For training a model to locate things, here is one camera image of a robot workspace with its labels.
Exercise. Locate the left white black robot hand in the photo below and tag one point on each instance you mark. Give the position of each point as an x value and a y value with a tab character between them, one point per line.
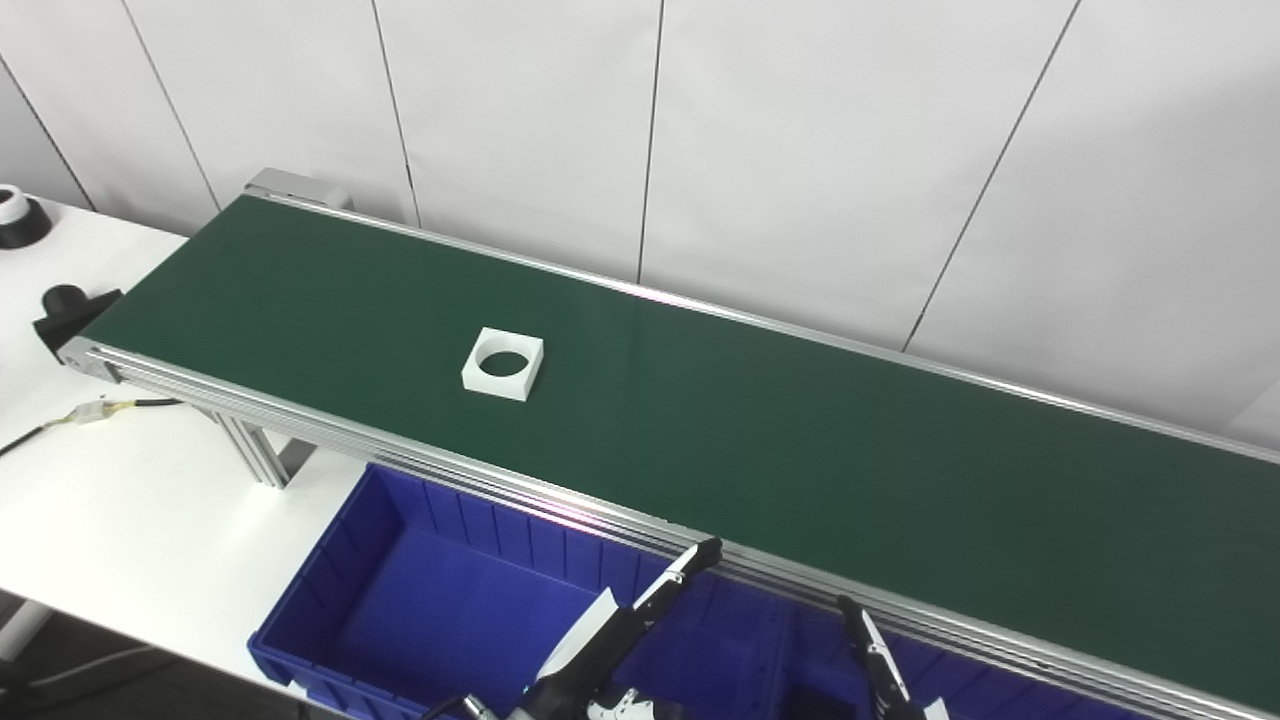
580	670

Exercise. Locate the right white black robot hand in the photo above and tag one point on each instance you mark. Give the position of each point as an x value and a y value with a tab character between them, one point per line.
885	680

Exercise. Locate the white square part round hole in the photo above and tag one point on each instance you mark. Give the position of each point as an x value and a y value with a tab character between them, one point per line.
520	385

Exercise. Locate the blue plastic bin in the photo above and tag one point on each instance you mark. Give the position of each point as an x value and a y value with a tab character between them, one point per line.
960	695
450	600

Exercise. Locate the green conveyor belt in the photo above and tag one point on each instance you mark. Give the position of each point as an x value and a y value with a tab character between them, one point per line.
500	485
750	430

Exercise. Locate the aluminium conveyor leg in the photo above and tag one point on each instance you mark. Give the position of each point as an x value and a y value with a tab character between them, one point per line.
255	450

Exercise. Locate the grey conveyor motor housing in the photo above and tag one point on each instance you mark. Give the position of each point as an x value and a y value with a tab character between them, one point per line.
300	187

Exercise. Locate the black plastic part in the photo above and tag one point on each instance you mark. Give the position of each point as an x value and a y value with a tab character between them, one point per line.
65	315

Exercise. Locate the black white round part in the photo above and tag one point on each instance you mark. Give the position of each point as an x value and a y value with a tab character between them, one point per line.
20	225

